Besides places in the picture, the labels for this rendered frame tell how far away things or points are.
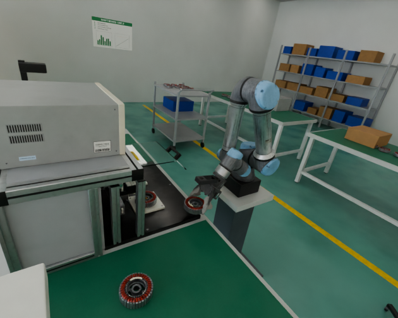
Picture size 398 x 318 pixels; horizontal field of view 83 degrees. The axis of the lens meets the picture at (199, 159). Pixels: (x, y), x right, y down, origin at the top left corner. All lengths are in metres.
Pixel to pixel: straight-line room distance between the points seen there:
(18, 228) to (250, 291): 0.81
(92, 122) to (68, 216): 0.33
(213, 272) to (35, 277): 0.70
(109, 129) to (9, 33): 5.43
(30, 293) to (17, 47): 5.97
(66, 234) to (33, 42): 5.54
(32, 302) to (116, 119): 0.64
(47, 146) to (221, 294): 0.79
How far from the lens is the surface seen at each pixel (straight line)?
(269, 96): 1.06
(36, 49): 6.25
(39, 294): 0.42
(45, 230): 0.93
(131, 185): 1.12
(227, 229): 1.62
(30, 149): 0.91
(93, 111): 0.88
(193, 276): 0.98
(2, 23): 6.25
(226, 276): 1.01
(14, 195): 0.83
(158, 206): 1.21
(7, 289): 0.44
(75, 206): 0.88
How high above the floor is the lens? 1.53
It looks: 26 degrees down
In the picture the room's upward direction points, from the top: 8 degrees clockwise
